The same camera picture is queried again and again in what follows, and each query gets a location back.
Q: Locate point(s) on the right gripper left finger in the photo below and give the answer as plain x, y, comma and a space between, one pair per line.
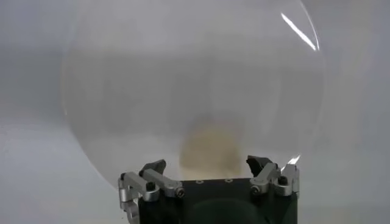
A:
152, 182

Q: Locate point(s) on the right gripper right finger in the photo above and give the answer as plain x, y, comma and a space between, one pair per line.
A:
268, 179

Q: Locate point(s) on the white steamed baozi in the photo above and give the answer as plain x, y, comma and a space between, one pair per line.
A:
210, 152

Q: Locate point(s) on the white round plate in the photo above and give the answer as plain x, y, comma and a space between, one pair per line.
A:
152, 76

